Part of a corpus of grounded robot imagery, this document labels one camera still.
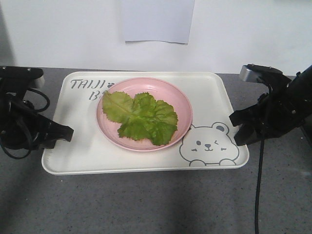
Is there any black right camera cable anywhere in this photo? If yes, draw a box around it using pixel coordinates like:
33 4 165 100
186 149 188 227
254 73 276 234

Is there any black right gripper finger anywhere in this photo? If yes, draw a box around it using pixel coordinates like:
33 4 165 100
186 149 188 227
229 104 262 127
234 122 264 146

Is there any cream bear serving tray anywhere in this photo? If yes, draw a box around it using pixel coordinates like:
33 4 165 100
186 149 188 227
41 72 249 175

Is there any pink round plate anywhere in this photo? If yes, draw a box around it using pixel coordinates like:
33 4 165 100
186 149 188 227
97 78 193 152

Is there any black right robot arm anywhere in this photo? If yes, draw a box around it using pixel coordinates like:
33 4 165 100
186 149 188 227
229 64 312 146

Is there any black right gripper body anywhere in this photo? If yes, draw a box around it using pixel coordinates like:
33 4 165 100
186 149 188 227
255 89 307 140

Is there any green lettuce leaf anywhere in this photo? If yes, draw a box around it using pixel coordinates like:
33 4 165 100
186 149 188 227
102 91 178 146

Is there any white paper sheet on wall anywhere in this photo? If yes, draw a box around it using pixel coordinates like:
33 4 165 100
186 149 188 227
121 0 195 44

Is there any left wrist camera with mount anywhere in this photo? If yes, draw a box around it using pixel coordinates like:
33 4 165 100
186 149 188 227
0 66 45 98

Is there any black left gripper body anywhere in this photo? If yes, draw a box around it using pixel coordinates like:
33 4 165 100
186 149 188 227
0 97 52 150

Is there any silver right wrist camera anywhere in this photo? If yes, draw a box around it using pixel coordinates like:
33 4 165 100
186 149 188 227
239 63 292 86

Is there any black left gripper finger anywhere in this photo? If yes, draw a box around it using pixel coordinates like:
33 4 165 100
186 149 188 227
47 121 74 142
40 139 56 149

